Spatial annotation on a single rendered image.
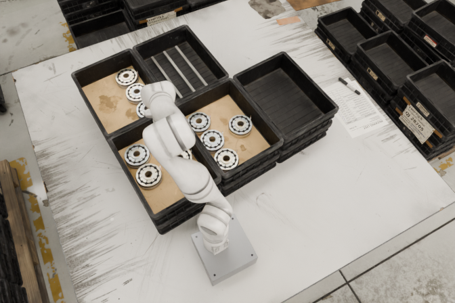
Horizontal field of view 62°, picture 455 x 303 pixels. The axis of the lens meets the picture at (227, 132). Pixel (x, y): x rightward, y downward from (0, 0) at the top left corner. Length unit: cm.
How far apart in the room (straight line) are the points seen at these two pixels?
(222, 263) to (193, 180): 57
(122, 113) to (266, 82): 69
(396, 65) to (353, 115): 86
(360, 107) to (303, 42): 51
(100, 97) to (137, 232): 64
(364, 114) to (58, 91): 154
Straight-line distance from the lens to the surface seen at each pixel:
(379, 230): 175
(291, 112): 175
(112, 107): 180
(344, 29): 303
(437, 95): 255
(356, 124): 196
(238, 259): 149
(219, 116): 171
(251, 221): 163
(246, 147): 163
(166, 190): 155
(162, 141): 85
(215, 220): 118
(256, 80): 184
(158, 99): 104
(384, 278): 247
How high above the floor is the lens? 225
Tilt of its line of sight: 59 degrees down
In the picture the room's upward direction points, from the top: 2 degrees clockwise
